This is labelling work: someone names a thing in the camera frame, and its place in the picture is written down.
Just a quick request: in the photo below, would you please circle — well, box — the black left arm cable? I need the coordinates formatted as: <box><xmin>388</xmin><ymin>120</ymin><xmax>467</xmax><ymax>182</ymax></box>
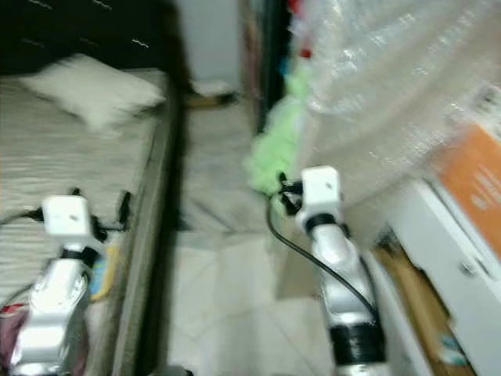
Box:
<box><xmin>0</xmin><ymin>205</ymin><xmax>48</xmax><ymax>228</ymax></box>

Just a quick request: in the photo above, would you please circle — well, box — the cream pillow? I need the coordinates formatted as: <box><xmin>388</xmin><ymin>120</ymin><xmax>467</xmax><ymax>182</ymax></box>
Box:
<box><xmin>20</xmin><ymin>53</ymin><xmax>165</xmax><ymax>132</ymax></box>

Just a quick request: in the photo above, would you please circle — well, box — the white flat board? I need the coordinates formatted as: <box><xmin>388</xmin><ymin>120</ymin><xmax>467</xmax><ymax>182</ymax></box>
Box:
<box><xmin>391</xmin><ymin>176</ymin><xmax>501</xmax><ymax>376</ymax></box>

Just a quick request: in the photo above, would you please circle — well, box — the brown cardboard box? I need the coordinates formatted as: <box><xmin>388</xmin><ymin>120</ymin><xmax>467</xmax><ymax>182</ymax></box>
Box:
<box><xmin>372</xmin><ymin>243</ymin><xmax>478</xmax><ymax>376</ymax></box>

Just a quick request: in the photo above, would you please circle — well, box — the orange box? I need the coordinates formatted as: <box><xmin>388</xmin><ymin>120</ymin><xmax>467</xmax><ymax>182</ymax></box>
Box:
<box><xmin>431</xmin><ymin>121</ymin><xmax>501</xmax><ymax>259</ymax></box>

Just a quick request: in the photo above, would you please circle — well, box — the black tufted headboard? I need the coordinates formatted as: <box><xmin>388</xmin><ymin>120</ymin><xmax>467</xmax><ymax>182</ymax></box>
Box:
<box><xmin>0</xmin><ymin>0</ymin><xmax>173</xmax><ymax>78</ymax></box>

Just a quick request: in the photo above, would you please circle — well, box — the grey quilted mattress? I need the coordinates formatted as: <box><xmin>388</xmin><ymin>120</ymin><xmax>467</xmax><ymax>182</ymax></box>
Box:
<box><xmin>0</xmin><ymin>67</ymin><xmax>181</xmax><ymax>376</ymax></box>

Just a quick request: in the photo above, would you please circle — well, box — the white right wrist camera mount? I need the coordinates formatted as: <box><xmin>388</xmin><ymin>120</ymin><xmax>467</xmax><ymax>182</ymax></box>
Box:
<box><xmin>296</xmin><ymin>166</ymin><xmax>344</xmax><ymax>224</ymax></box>

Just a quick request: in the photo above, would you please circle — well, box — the small brown white box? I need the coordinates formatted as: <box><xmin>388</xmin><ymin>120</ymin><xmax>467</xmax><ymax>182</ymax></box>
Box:
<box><xmin>188</xmin><ymin>78</ymin><xmax>240</xmax><ymax>109</ymax></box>

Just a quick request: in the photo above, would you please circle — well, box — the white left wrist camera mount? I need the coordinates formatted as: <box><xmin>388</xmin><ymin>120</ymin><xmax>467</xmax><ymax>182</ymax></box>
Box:
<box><xmin>41</xmin><ymin>194</ymin><xmax>99</xmax><ymax>250</ymax></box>

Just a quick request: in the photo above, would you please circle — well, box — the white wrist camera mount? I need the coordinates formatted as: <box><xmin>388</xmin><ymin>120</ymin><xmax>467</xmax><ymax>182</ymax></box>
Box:
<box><xmin>296</xmin><ymin>166</ymin><xmax>344</xmax><ymax>224</ymax></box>
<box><xmin>41</xmin><ymin>194</ymin><xmax>99</xmax><ymax>250</ymax></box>

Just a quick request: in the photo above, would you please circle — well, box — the light green tulle dress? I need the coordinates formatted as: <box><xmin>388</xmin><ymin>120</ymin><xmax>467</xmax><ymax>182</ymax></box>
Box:
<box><xmin>243</xmin><ymin>63</ymin><xmax>318</xmax><ymax>219</ymax></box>

